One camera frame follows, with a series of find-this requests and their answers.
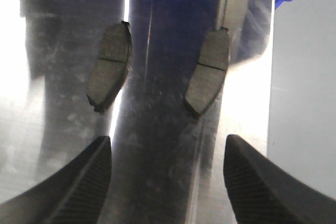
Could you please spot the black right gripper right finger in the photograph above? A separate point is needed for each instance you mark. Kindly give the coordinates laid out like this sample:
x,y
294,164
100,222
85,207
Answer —
x,y
261,192

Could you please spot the middle brake pad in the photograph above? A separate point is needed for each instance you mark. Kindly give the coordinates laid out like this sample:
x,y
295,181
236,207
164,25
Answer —
x,y
111,68

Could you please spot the right brake pad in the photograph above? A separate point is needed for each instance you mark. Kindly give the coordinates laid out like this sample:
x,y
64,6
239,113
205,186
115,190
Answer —
x,y
210,71

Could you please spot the brake pad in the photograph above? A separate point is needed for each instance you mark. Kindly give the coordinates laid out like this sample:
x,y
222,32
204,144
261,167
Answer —
x,y
210,71
111,68

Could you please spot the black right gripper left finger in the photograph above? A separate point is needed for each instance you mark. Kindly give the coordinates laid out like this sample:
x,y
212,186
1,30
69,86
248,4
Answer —
x,y
74,194

